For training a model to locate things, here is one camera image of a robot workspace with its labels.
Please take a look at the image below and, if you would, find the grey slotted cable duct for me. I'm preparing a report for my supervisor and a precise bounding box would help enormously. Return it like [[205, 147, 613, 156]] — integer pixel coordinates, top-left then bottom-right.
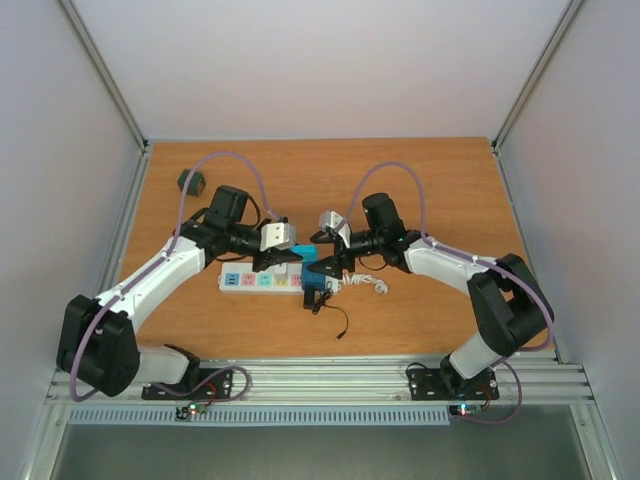
[[68, 405, 450, 428]]

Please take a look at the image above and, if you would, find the white coiled power cord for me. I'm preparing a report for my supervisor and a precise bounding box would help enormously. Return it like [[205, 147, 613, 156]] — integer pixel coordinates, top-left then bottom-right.
[[339, 272, 390, 296]]

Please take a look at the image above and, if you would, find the left controller board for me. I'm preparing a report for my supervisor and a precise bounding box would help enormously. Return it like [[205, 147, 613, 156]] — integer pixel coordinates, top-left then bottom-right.
[[174, 403, 208, 421]]

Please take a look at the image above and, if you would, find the aluminium mounting rail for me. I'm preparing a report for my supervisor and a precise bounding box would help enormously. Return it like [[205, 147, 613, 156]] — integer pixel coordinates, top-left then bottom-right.
[[45, 355, 596, 405]]

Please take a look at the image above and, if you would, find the white power strip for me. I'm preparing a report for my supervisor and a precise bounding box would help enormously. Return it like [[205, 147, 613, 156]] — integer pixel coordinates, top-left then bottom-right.
[[219, 263, 342, 296]]

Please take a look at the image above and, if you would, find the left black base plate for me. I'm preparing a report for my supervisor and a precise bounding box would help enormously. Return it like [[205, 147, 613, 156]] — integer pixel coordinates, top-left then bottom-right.
[[141, 368, 233, 401]]

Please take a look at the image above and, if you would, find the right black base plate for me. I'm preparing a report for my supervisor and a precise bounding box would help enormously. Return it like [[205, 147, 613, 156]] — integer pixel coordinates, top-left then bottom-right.
[[405, 362, 500, 402]]

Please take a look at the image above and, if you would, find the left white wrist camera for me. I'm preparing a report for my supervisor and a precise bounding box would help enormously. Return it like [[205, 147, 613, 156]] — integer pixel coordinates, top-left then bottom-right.
[[260, 221, 297, 251]]

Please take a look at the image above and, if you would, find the white usb charger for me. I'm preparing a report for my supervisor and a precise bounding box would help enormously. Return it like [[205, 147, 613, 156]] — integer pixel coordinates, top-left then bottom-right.
[[273, 263, 289, 286]]

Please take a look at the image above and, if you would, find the light blue adapter plug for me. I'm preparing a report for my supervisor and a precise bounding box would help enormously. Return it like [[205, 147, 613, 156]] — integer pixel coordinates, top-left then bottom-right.
[[291, 244, 318, 263]]

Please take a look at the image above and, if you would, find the controller board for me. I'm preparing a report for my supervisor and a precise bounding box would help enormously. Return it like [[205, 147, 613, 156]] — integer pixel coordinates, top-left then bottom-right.
[[174, 403, 208, 421], [449, 403, 485, 419]]

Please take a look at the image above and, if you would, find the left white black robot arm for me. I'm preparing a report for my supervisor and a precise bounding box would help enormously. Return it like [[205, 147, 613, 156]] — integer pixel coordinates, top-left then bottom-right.
[[56, 185, 301, 402]]

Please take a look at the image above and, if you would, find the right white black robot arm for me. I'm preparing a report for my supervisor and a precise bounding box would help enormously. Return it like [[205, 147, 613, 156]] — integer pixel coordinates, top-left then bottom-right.
[[309, 193, 554, 397]]

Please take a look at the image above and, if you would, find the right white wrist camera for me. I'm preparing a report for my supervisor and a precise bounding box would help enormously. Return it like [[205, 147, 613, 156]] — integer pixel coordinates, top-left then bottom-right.
[[319, 210, 352, 248]]

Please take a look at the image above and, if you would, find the right controller board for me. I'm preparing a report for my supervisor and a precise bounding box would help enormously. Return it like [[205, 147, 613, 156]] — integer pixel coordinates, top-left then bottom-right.
[[449, 403, 485, 419]]

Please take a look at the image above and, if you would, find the dark green cube plug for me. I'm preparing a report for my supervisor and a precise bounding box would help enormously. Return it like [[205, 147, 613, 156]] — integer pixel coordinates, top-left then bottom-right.
[[177, 169, 206, 197]]

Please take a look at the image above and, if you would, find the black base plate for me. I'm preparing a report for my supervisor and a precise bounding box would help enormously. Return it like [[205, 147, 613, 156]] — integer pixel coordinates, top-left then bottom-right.
[[141, 368, 233, 401], [405, 362, 500, 402]]

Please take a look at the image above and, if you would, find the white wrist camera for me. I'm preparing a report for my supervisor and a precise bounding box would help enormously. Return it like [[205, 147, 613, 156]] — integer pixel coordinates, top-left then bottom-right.
[[260, 221, 297, 251], [319, 210, 352, 248]]

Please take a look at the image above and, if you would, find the black adapter with thin cable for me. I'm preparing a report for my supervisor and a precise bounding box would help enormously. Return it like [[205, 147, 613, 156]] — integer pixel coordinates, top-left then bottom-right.
[[303, 285, 350, 341]]

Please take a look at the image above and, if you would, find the dark blue adapter base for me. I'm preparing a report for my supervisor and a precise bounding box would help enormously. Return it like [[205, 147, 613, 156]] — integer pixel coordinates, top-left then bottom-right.
[[301, 263, 326, 291]]

